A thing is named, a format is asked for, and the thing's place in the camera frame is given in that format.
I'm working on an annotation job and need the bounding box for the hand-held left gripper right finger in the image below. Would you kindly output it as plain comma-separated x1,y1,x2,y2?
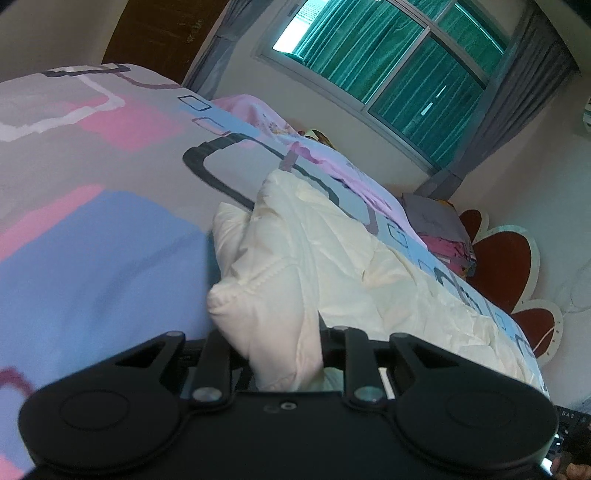
320,325,446,412

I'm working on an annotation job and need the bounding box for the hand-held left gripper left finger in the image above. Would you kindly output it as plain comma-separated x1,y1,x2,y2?
113,330,234,413

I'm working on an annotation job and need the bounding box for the cream white puffer jacket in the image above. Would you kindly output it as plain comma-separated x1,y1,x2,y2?
206,167,551,398

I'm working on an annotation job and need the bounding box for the pile of pink clothes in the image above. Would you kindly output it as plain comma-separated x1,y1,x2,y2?
421,233,479,278

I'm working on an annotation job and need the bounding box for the grey pillow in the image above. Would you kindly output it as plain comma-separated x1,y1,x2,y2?
401,192,475,246

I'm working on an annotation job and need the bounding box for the red and white headboard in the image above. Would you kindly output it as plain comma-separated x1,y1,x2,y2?
458,209,567,371

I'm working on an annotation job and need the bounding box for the bed with patterned sheet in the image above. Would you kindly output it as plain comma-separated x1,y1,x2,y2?
0,62,552,472

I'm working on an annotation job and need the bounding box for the pink blanket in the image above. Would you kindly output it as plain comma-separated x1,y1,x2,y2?
210,93,426,246

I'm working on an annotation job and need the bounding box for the yellow cloth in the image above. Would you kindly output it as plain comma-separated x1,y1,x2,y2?
301,128,337,149

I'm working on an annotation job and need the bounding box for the grey curtain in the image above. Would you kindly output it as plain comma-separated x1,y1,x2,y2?
181,0,260,101
414,7,581,200

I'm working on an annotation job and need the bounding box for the window with green blinds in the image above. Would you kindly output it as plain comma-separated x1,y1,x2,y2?
256,0,523,172

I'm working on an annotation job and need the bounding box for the brown wooden door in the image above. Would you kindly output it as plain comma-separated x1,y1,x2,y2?
100,0,232,88

